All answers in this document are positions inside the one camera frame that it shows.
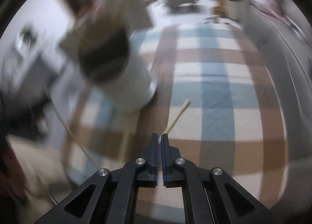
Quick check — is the cardboard box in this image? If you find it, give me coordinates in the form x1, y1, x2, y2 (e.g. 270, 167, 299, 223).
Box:
213, 0, 227, 18

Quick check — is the grey sofa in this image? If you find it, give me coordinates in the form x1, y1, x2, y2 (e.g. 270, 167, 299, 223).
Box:
243, 0, 311, 208

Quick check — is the cream waste bin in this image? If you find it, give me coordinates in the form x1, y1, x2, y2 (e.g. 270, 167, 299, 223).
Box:
225, 0, 242, 21

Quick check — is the pale chopstick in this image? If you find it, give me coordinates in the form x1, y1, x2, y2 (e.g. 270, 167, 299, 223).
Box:
163, 99, 190, 134
118, 114, 133, 164

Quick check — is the cream knitted cushion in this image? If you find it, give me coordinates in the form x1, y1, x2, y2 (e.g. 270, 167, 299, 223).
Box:
8, 136, 73, 220

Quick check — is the checkered tablecloth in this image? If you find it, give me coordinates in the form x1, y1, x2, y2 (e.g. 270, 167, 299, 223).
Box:
62, 22, 289, 219

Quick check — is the white utensil holder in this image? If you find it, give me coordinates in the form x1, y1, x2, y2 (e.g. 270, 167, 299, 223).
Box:
76, 13, 157, 111

